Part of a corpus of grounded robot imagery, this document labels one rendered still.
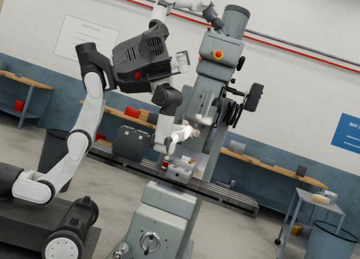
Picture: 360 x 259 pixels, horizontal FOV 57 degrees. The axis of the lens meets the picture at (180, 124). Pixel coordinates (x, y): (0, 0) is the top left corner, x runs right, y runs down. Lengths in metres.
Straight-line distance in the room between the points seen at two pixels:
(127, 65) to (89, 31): 5.48
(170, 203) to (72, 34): 5.65
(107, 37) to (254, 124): 3.38
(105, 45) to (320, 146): 4.63
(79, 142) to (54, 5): 5.96
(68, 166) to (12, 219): 0.37
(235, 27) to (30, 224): 1.85
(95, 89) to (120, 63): 0.20
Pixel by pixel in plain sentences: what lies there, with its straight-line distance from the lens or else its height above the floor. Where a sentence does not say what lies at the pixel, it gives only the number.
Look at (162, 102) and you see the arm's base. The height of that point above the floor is 1.37.
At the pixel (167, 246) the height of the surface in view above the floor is 0.58.
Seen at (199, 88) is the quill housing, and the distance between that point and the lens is 2.25.
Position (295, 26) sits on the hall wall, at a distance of 6.90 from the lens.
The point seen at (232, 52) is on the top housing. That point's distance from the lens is 2.14.
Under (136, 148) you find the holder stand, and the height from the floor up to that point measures 1.00.
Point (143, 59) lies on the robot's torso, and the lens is 1.76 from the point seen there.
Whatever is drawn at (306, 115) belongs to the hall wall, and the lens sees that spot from 6.73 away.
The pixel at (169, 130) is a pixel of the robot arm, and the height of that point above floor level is 1.24.
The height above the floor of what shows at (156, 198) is 0.78.
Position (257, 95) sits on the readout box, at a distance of 2.55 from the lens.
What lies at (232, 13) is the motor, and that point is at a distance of 2.60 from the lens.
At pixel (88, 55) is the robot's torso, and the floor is 1.48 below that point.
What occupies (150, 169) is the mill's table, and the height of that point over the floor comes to 0.91.
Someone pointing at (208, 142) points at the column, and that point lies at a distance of 2.70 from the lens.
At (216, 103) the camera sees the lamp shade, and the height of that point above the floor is 1.47.
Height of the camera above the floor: 1.39
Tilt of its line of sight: 3 degrees down
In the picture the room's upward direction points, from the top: 19 degrees clockwise
